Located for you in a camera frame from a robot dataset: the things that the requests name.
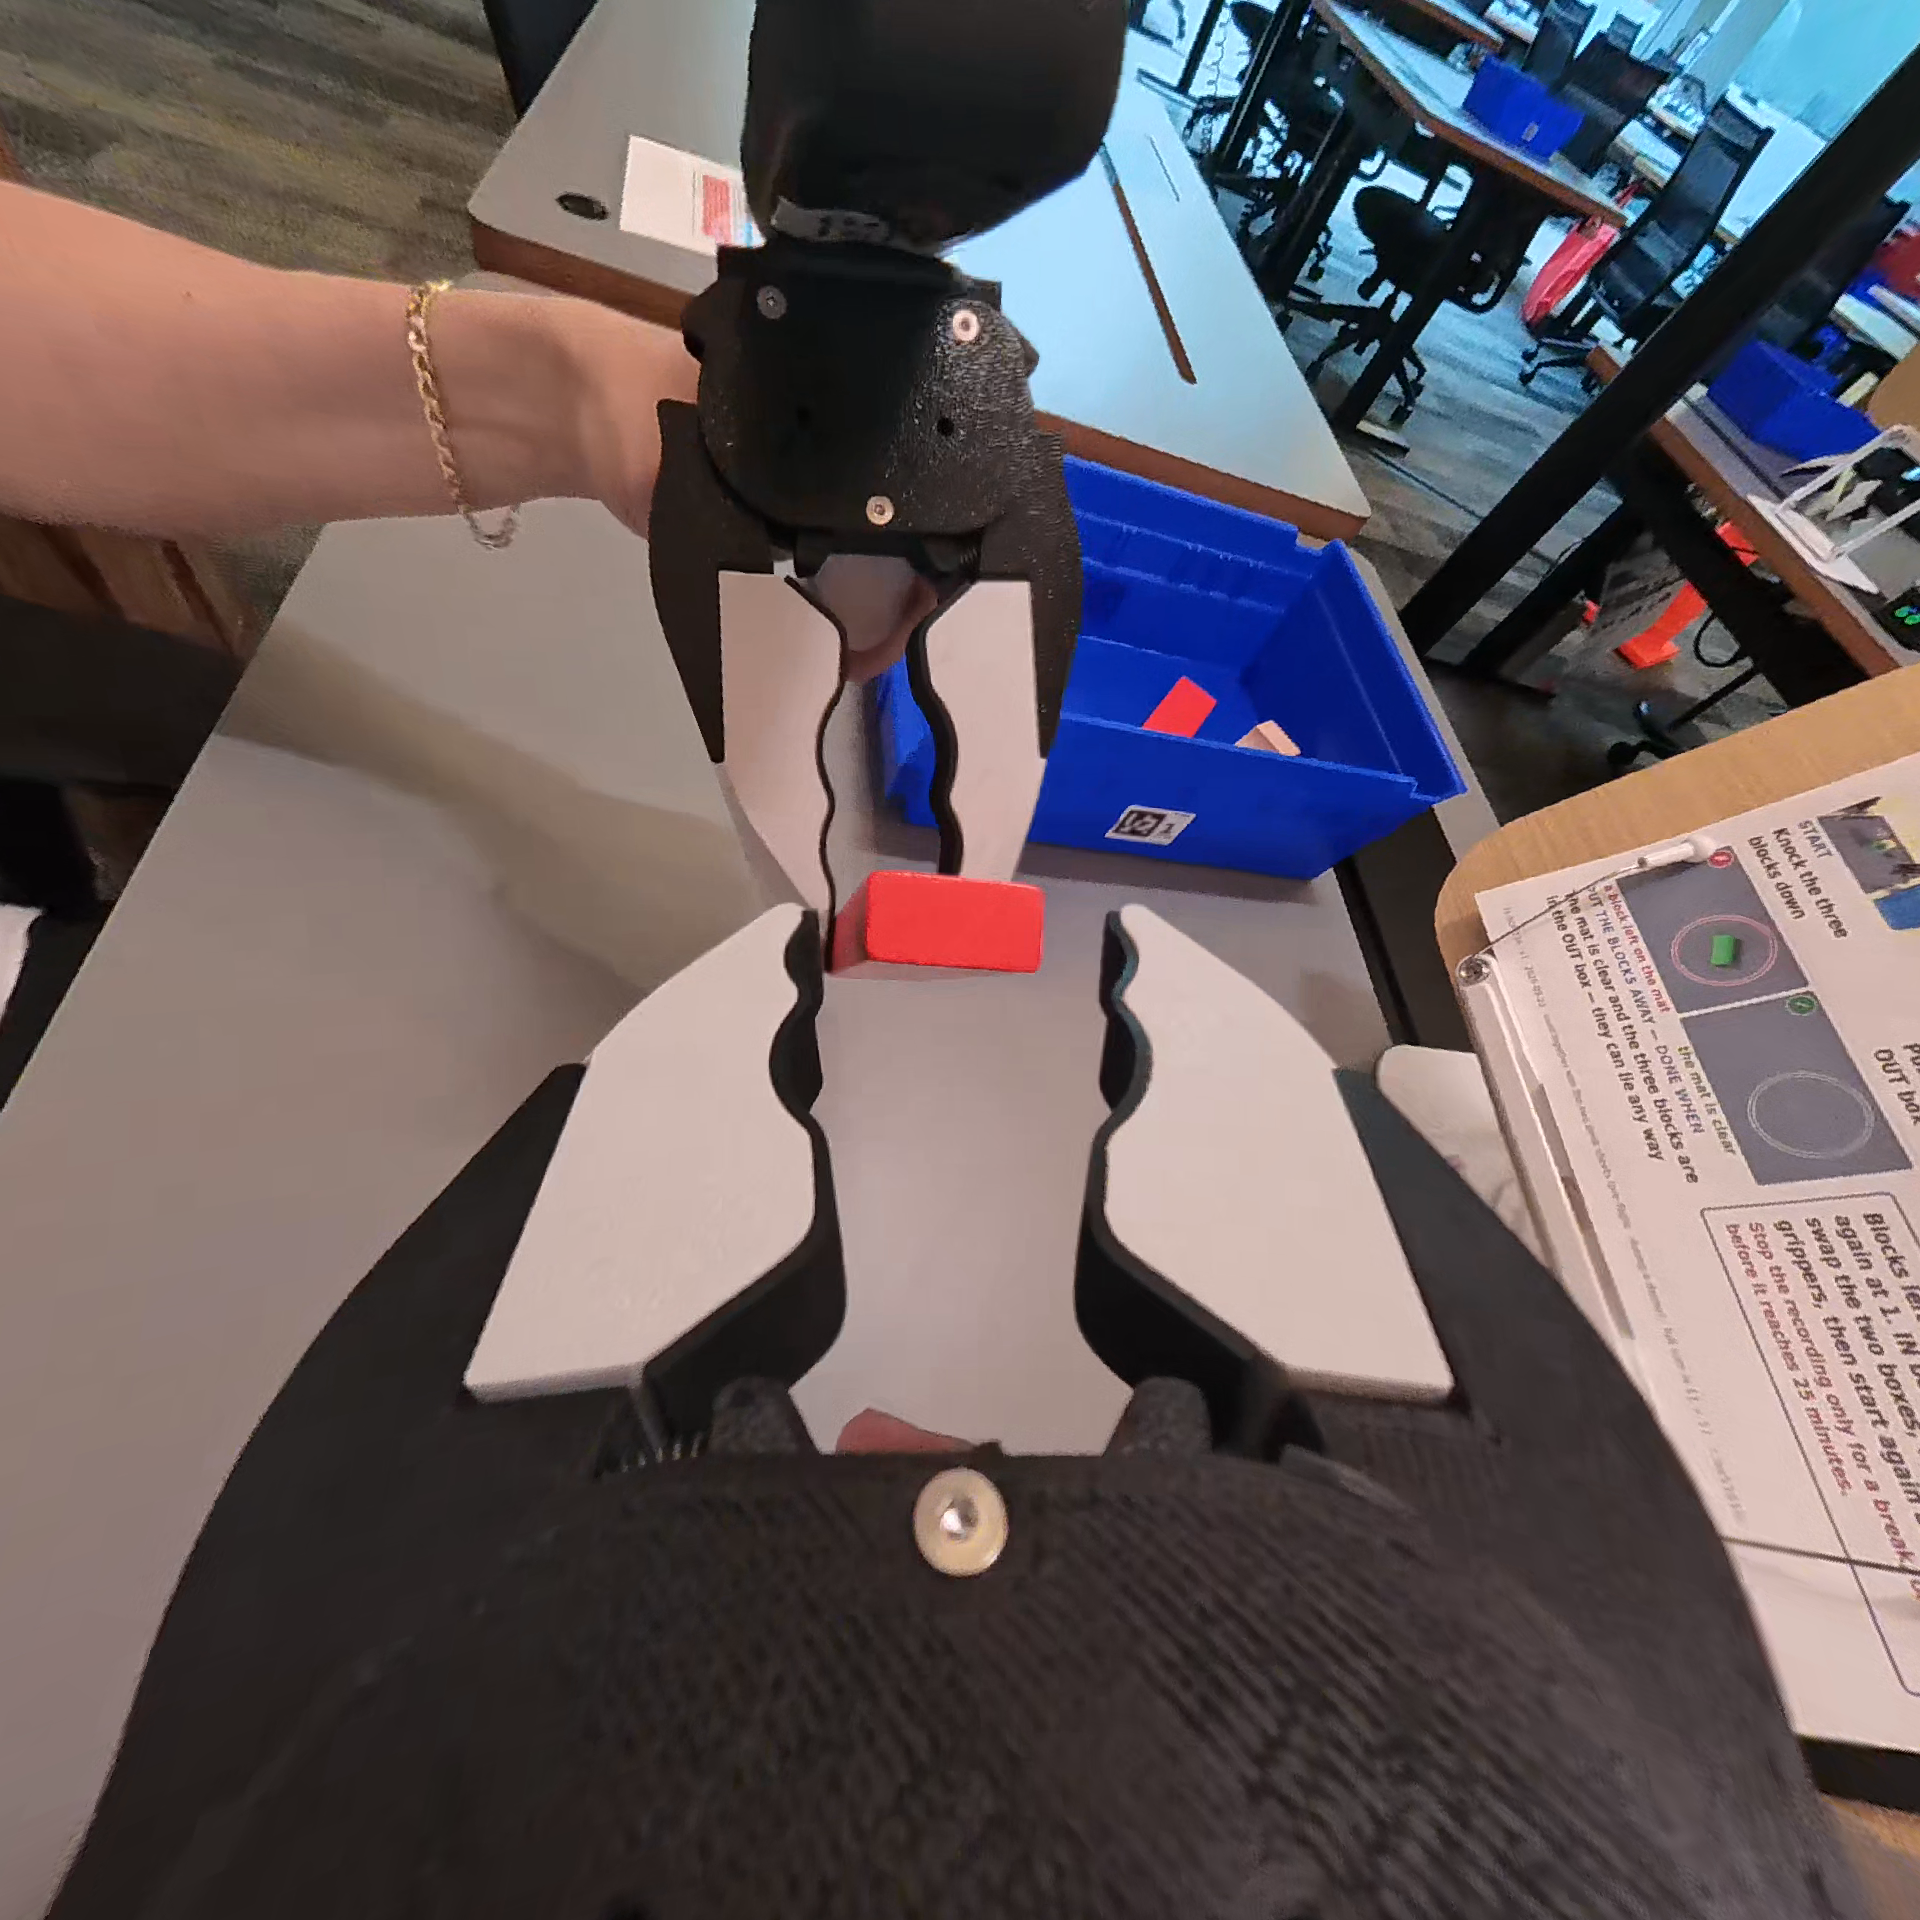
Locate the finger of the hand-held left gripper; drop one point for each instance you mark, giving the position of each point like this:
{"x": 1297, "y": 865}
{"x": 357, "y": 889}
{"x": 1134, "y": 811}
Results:
{"x": 769, "y": 704}
{"x": 989, "y": 704}

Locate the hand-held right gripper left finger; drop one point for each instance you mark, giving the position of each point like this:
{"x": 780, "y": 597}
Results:
{"x": 644, "y": 1201}

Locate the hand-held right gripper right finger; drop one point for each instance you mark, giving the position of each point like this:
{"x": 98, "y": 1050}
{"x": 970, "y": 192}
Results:
{"x": 1276, "y": 1201}

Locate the red wooden block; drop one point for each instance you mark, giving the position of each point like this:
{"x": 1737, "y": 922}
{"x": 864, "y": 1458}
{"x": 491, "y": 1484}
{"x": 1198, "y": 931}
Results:
{"x": 945, "y": 922}
{"x": 1179, "y": 708}

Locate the natural wooden block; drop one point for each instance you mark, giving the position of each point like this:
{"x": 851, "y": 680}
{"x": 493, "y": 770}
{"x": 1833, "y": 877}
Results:
{"x": 1269, "y": 739}

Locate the blue plastic bin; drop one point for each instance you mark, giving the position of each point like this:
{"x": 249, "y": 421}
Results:
{"x": 1276, "y": 629}

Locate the person's left forearm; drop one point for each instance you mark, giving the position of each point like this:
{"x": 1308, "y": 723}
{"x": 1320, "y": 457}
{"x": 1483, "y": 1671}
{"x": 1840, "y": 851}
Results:
{"x": 210, "y": 375}

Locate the orange plastic object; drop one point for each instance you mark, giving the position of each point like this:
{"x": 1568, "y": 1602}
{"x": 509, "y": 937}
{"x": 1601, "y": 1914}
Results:
{"x": 1657, "y": 629}

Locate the person's left hand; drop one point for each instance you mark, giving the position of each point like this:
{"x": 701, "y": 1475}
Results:
{"x": 600, "y": 421}

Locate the grey desk with wooden edge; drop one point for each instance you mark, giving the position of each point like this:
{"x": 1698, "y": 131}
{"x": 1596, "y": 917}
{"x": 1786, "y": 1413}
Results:
{"x": 1049, "y": 299}

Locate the white paper with red label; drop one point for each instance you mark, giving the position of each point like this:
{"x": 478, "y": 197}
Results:
{"x": 674, "y": 187}

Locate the printed instruction sheet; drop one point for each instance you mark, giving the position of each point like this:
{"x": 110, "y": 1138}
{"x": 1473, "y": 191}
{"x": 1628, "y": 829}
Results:
{"x": 1770, "y": 1275}

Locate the black office chair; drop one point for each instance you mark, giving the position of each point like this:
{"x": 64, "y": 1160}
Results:
{"x": 1424, "y": 253}
{"x": 1664, "y": 224}

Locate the wooden-edged office desk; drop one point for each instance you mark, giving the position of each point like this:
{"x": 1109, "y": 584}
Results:
{"x": 1469, "y": 136}
{"x": 1770, "y": 556}

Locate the small blue bin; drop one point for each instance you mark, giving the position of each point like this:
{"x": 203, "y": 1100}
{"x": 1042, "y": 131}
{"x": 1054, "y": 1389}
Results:
{"x": 1786, "y": 397}
{"x": 1523, "y": 106}

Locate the red bag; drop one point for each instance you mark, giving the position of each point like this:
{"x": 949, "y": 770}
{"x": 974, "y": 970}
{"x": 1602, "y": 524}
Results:
{"x": 1574, "y": 271}

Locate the white tablet stand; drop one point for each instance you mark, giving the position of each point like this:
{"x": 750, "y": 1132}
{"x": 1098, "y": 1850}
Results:
{"x": 1852, "y": 503}

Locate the black partition post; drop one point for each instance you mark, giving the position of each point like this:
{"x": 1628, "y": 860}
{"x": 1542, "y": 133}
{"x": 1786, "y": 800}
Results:
{"x": 1651, "y": 345}

